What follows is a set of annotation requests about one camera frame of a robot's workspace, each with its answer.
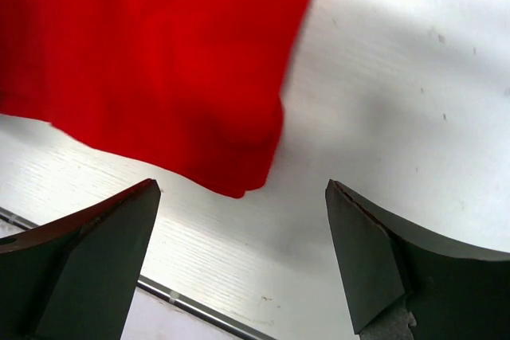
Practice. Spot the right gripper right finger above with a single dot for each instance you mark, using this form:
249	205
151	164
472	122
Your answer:
403	281

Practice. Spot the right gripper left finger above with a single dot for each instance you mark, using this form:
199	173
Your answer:
75	277

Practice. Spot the red t shirt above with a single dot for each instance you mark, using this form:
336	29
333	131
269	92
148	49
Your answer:
192	86

